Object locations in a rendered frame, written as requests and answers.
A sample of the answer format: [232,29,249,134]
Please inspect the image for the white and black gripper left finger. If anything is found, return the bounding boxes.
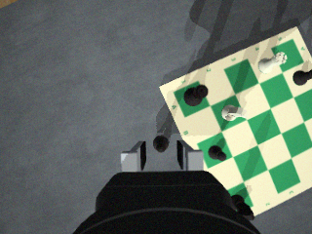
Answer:
[121,141,146,173]

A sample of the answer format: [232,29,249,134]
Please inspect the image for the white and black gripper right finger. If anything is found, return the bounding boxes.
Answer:
[176,140,204,171]

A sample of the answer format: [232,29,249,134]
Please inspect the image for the green and cream chessboard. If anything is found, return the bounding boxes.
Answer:
[159,27,312,215]

